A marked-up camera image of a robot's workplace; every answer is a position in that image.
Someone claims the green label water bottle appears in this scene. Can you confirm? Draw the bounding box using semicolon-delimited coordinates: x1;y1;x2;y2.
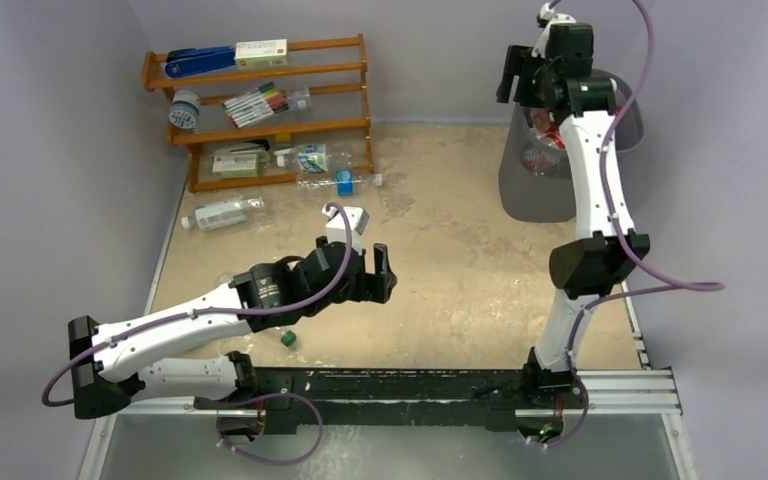
244;328;298;348

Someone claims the red label tea bottle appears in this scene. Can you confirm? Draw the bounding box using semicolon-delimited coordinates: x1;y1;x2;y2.
523;108;565;175

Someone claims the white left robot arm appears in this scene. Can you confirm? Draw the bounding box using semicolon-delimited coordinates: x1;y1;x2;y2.
68;237;397;420

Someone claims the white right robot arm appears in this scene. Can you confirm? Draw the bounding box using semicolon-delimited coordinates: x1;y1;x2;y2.
496;14;650;407

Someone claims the grey mesh waste bin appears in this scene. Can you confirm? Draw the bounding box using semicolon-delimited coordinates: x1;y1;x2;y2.
498;69;644;223

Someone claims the clear bottle white label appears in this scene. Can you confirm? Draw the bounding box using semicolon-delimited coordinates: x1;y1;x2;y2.
180;196;266;231

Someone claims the clear bottle blue label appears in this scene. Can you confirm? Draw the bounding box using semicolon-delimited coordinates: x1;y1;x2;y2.
296;169;383;198

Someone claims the blue white label bottle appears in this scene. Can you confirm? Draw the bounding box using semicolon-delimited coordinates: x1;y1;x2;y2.
273;143;355;174

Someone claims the green white carton box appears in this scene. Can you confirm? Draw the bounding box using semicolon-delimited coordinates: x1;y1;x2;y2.
212;151;270;179

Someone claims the wooden shelf rack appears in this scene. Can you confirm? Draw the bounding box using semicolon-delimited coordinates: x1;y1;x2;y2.
141;34;371;193

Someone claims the pack of coloured markers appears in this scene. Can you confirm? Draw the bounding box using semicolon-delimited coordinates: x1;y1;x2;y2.
221;82;289;128

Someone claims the white tape roll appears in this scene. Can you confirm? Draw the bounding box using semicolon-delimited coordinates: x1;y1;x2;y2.
168;90;201;130

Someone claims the white red box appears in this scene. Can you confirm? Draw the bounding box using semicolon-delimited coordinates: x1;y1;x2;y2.
234;39;289;71

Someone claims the blue stapler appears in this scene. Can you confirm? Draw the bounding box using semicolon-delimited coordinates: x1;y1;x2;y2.
164;46;235;78

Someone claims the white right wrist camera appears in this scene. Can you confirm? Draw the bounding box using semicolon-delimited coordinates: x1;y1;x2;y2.
533;1;564;58

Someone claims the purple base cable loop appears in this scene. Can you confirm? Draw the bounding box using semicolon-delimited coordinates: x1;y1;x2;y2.
214;390;326;466

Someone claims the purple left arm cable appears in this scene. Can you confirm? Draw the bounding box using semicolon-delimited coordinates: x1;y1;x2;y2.
40;201;353;407

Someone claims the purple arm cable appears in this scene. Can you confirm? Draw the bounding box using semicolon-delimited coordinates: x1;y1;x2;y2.
542;0;726;452
40;201;353;407

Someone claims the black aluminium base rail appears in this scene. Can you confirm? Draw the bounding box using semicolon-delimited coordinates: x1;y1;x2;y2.
125;366;683;439

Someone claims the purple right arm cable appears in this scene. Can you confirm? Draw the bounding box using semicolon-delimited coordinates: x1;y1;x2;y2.
542;0;726;452

